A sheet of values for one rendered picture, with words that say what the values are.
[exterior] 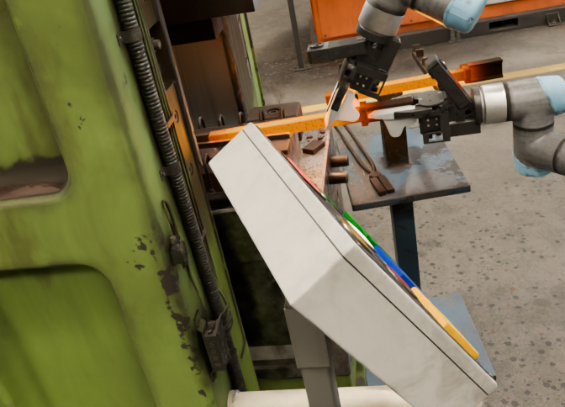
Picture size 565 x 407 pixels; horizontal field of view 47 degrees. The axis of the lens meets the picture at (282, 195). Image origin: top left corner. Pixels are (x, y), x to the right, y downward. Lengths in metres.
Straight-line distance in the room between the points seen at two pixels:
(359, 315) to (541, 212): 2.28
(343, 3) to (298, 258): 4.30
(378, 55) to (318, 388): 0.64
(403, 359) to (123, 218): 0.48
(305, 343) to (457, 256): 1.81
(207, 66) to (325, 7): 3.34
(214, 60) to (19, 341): 0.74
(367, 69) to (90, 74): 0.55
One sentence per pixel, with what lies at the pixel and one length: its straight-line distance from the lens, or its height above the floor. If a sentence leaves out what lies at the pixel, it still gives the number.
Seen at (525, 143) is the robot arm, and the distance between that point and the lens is 1.34.
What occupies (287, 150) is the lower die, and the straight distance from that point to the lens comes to 1.27.
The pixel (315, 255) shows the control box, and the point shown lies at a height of 1.18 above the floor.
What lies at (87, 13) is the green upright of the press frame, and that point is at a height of 1.37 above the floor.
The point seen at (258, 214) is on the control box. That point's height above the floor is 1.17.
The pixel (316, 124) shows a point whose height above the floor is 1.01.
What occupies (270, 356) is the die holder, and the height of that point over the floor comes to 0.52.
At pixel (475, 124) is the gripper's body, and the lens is 1.31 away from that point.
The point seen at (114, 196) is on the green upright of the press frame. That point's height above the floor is 1.12.
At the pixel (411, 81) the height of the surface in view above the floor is 0.95.
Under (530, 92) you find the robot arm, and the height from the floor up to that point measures 1.03.
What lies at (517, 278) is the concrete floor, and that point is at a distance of 2.49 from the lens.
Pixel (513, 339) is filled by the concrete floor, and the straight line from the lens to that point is 2.25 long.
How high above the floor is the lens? 1.52
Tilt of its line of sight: 29 degrees down
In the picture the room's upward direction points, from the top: 12 degrees counter-clockwise
